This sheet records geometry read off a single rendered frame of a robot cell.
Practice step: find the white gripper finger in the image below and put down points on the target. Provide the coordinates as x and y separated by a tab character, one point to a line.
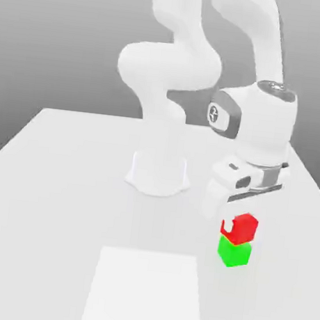
229	224

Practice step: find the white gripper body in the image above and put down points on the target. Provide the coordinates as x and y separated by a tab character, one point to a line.
215	200

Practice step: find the small red cube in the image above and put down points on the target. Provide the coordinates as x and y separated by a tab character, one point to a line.
244	228

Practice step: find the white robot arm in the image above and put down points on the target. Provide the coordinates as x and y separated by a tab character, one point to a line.
170	66

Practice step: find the small green cube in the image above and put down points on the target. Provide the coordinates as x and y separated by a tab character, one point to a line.
234	254

